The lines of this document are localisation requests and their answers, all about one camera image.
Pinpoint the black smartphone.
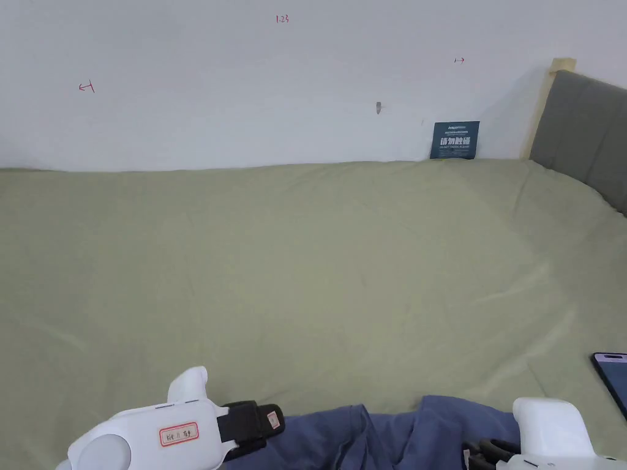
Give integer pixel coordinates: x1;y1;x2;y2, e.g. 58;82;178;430
590;352;627;422

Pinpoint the dark blue sign card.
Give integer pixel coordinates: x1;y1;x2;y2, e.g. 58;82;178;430
429;120;481;160

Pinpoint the dark blue shirt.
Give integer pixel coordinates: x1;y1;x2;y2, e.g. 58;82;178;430
228;395;524;470

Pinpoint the bed with pale green sheet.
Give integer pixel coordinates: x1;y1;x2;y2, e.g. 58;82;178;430
0;157;627;470

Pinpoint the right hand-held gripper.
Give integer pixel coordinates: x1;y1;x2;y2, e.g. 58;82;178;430
462;397;627;470

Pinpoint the grey padded headboard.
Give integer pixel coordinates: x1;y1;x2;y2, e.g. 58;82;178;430
528;69;627;218

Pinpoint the light wooden bed post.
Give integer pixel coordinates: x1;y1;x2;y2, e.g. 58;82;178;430
520;57;578;160

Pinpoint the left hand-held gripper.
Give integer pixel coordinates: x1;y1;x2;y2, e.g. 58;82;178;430
54;365;287;470

